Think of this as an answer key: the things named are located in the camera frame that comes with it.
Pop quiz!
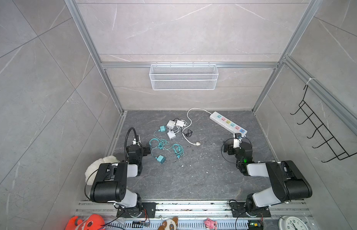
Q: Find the teal cable bundle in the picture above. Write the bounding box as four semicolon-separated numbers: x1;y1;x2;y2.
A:
148;130;185;160

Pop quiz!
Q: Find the white multicolour power strip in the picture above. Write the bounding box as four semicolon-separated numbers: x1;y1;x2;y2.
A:
182;107;248;147

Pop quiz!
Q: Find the red plush toy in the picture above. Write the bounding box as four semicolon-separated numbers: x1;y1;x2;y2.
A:
65;214;106;230

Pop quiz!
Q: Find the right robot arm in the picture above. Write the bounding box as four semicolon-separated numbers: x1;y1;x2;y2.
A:
220;137;312;217

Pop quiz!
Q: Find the white wire mesh basket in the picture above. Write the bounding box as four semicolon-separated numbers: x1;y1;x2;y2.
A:
149;64;219;91

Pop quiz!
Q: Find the teal charger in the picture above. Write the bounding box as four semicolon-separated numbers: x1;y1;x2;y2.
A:
158;126;167;132
156;155;166;164

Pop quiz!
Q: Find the pink plush toy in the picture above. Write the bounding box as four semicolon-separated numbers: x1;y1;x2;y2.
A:
204;218;218;230

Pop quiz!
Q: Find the white analog clock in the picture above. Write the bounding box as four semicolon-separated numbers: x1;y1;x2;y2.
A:
278;216;309;230

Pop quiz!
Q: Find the teal charger lower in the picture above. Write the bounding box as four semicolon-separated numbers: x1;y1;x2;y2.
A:
156;155;166;164

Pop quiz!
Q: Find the black wire hook rack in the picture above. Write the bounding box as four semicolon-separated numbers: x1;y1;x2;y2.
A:
290;85;357;163

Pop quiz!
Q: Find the flat white charger adapter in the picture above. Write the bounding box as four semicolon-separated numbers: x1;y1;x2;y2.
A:
167;131;176;140

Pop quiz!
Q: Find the teal charger upper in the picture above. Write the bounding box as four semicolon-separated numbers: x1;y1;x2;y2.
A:
158;126;167;132

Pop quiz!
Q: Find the brown white plush puppy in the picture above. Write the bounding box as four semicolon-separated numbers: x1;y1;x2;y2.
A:
158;217;179;230

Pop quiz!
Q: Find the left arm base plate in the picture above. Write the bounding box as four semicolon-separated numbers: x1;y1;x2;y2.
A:
116;202;157;219

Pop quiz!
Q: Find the white charger with black cable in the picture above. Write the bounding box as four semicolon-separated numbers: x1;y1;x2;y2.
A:
171;118;193;138

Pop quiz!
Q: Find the white plush dog toy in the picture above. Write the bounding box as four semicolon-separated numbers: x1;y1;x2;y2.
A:
85;155;120;186

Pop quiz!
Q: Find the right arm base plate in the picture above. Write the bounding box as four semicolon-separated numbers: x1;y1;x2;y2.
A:
228;200;271;218

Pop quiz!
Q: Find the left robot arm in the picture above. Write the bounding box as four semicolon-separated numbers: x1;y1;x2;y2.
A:
84;127;150;212

